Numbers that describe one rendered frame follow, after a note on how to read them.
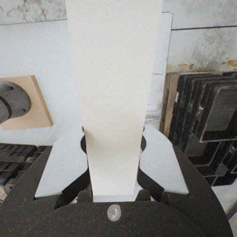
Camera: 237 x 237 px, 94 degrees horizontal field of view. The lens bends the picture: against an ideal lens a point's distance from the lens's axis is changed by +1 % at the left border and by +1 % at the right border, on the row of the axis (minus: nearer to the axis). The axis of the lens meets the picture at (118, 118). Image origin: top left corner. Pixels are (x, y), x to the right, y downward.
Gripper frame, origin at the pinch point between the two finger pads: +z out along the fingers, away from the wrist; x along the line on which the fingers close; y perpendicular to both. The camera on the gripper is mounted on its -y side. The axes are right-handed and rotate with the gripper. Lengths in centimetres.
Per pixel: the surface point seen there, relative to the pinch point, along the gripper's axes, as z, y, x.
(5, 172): 20, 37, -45
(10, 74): 38, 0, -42
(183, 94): 80, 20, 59
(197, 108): 59, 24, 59
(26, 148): 35, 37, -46
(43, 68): 38.0, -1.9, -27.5
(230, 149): 58, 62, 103
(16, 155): 29, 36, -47
